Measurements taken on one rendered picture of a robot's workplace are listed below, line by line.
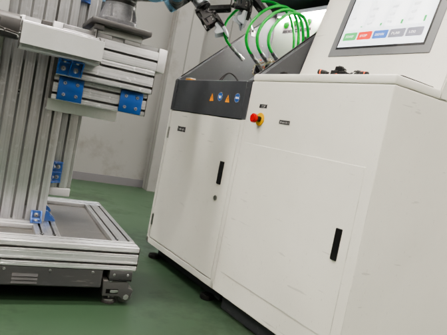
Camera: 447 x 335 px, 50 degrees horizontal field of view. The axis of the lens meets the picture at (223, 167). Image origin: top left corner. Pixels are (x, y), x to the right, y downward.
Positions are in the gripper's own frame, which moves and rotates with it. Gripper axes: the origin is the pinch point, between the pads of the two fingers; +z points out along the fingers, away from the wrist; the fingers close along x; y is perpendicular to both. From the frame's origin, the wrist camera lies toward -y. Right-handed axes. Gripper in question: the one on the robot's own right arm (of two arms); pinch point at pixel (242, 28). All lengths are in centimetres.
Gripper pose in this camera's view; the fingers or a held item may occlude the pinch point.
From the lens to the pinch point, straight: 240.7
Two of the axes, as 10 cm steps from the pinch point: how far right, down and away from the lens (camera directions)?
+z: -1.9, 9.8, 0.7
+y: -8.3, -1.2, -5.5
